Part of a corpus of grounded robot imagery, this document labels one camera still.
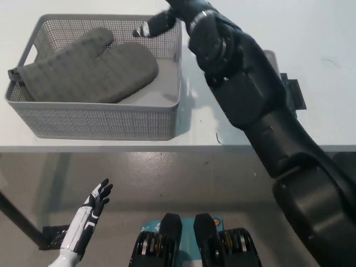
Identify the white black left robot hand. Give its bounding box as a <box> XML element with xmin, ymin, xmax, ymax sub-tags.
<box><xmin>59</xmin><ymin>178</ymin><xmax>114</xmax><ymax>254</ymax></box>

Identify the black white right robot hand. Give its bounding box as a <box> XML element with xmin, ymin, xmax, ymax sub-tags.
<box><xmin>132</xmin><ymin>0</ymin><xmax>215</xmax><ymax>38</ymax></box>

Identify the grey quilted oven glove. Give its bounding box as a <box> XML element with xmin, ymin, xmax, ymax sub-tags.
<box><xmin>7</xmin><ymin>27</ymin><xmax>160</xmax><ymax>104</ymax></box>

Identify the black table foot plate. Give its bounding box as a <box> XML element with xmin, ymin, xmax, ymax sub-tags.
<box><xmin>38</xmin><ymin>225</ymin><xmax>70</xmax><ymax>251</ymax></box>

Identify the black table leg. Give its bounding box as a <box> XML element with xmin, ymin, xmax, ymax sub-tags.
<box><xmin>0</xmin><ymin>190</ymin><xmax>47</xmax><ymax>248</ymax></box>

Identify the large grey perforated basket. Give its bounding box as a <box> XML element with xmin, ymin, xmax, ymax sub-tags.
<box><xmin>4</xmin><ymin>13</ymin><xmax>193</xmax><ymax>141</ymax></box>

